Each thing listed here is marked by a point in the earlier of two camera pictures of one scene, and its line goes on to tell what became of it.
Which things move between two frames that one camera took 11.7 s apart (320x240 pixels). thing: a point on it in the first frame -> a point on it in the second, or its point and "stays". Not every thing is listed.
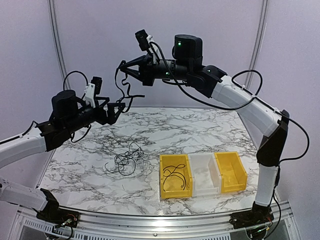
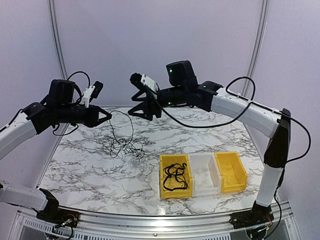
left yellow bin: x=175 y=176 stays
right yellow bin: x=234 y=177 stays
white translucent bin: x=206 y=177 stays
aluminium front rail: x=94 y=225 stays
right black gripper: x=145 y=74 -> x=145 y=106
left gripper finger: x=113 y=110 -> x=103 y=119
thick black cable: x=129 y=97 -> x=175 y=177
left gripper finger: x=106 y=99 -> x=107 y=114
